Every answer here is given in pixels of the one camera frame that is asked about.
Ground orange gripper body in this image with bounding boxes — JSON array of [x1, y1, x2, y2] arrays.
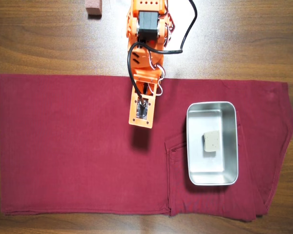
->
[[132, 69, 163, 98]]

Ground beige speckled cube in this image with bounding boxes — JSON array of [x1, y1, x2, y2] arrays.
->
[[202, 130, 222, 154]]

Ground rectangular metal tray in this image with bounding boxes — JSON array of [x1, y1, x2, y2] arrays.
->
[[186, 101, 239, 186]]

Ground reddish brown block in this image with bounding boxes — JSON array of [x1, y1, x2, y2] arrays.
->
[[85, 0, 103, 16]]

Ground maroon cloth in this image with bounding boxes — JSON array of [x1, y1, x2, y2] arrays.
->
[[0, 74, 293, 222]]

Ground white red servo wires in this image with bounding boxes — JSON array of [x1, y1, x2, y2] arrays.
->
[[163, 0, 177, 47], [148, 50, 166, 97]]

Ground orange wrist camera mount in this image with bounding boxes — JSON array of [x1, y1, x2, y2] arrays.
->
[[128, 90, 157, 129]]

